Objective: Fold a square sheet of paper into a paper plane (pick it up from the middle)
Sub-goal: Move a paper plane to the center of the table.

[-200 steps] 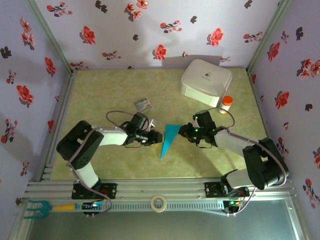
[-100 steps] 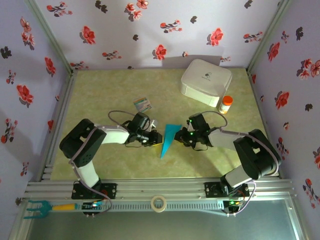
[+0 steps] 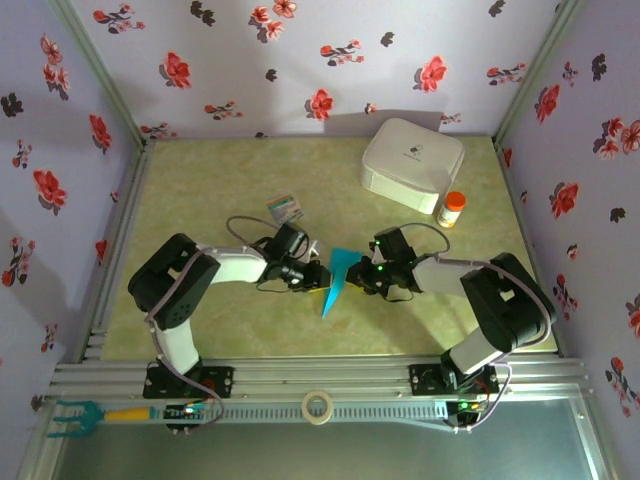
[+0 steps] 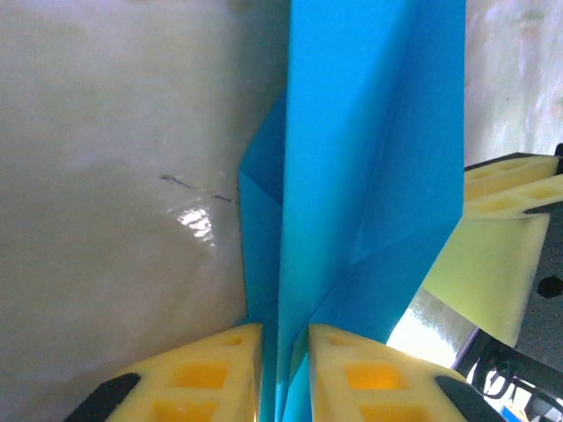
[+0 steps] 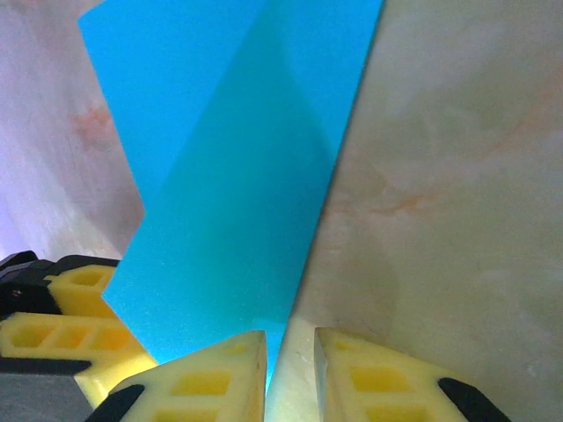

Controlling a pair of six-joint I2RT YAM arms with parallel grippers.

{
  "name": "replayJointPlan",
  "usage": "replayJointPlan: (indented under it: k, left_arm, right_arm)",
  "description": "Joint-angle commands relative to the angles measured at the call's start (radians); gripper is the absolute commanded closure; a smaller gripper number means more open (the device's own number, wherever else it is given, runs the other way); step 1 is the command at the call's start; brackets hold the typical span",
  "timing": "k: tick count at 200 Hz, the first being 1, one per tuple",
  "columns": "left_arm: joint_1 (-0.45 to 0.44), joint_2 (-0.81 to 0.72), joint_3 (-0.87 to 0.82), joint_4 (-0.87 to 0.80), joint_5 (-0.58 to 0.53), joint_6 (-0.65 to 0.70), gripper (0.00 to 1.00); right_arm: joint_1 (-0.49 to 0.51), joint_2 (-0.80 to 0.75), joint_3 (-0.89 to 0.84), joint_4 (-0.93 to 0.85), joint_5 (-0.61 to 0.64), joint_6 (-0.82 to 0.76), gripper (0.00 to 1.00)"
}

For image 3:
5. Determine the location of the white tape roll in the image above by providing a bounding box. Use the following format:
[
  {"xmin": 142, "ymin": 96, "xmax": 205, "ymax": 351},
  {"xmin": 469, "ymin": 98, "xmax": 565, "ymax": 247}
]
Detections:
[{"xmin": 301, "ymin": 390, "xmax": 335, "ymax": 426}]

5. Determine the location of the grey slotted cable duct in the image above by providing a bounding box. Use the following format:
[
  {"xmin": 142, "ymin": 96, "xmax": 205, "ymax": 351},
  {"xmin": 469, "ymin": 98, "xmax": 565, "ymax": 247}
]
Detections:
[{"xmin": 159, "ymin": 402, "xmax": 451, "ymax": 426}]

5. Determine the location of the orange capped pill bottle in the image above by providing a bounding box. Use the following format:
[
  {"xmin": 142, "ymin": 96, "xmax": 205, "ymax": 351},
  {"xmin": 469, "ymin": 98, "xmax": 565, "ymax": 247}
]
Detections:
[{"xmin": 436, "ymin": 191, "xmax": 467, "ymax": 229}]

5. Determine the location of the aluminium side rail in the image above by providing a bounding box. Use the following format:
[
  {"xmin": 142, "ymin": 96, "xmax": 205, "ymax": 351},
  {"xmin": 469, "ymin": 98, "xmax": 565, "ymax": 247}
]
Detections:
[
  {"xmin": 74, "ymin": 138, "xmax": 157, "ymax": 364},
  {"xmin": 492, "ymin": 134, "xmax": 569, "ymax": 357}
]

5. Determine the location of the left arm lilac cable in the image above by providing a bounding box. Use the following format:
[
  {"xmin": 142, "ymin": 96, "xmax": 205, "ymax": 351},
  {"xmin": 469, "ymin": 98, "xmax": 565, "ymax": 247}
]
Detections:
[{"xmin": 143, "ymin": 214, "xmax": 284, "ymax": 432}]

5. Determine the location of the arm lilac cable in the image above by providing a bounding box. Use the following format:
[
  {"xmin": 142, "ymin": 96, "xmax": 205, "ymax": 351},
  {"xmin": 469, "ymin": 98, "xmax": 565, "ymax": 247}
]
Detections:
[
  {"xmin": 143, "ymin": 214, "xmax": 284, "ymax": 432},
  {"xmin": 399, "ymin": 222, "xmax": 557, "ymax": 434}
]

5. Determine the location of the aluminium corner post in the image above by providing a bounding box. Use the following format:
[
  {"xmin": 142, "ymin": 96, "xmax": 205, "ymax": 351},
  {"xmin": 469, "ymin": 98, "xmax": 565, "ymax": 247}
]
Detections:
[
  {"xmin": 492, "ymin": 0, "xmax": 587, "ymax": 142},
  {"xmin": 49, "ymin": 0, "xmax": 151, "ymax": 147}
]

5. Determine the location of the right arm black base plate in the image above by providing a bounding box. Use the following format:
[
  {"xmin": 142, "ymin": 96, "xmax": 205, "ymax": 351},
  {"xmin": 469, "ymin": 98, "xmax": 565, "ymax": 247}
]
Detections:
[{"xmin": 408, "ymin": 363, "xmax": 501, "ymax": 397}]

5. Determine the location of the right arm lilac cable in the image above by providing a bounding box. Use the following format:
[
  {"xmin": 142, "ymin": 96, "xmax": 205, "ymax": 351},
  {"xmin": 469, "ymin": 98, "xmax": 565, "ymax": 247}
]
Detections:
[{"xmin": 399, "ymin": 222, "xmax": 557, "ymax": 434}]

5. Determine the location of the white plastic container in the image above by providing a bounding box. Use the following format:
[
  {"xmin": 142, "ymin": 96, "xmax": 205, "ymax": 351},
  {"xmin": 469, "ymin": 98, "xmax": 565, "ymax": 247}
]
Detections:
[{"xmin": 360, "ymin": 117, "xmax": 466, "ymax": 216}]

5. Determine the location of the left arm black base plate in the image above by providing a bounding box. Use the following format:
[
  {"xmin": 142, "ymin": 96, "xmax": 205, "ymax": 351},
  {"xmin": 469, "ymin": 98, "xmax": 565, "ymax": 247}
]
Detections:
[{"xmin": 143, "ymin": 364, "xmax": 236, "ymax": 400}]

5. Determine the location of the long aluminium mounting rail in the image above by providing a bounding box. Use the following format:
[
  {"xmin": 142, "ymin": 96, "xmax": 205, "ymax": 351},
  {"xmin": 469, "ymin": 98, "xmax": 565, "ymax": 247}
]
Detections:
[{"xmin": 49, "ymin": 355, "xmax": 594, "ymax": 401}]

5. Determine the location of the small printed packet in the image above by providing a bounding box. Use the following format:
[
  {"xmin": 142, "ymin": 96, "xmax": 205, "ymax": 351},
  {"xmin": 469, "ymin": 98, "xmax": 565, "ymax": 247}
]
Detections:
[{"xmin": 265, "ymin": 193, "xmax": 305, "ymax": 230}]

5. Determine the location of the blue cloth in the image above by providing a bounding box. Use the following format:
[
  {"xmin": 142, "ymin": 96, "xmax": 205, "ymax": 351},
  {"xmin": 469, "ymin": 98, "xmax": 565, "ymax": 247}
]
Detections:
[{"xmin": 319, "ymin": 248, "xmax": 364, "ymax": 320}]

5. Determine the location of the teal yellow garden fork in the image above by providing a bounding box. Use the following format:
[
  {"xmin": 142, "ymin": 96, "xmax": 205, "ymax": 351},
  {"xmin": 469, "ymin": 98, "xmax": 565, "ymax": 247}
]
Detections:
[{"xmin": 47, "ymin": 399, "xmax": 159, "ymax": 440}]

